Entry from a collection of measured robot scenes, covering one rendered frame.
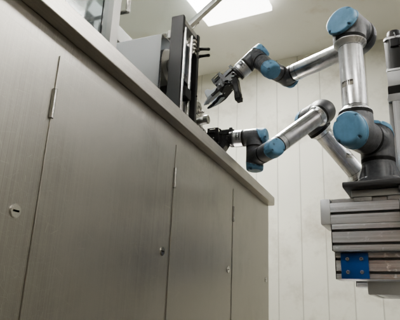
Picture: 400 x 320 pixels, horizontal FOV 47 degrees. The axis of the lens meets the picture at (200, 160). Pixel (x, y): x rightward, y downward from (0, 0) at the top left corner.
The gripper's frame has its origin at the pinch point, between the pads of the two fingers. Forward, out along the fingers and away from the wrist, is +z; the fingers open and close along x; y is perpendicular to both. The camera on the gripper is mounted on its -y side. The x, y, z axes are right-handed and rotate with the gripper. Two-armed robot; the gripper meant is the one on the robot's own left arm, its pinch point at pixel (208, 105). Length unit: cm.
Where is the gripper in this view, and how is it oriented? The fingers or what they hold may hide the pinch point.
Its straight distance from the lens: 208.1
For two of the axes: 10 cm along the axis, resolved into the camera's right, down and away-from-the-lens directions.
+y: -5.6, -6.8, 4.8
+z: -7.3, 6.7, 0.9
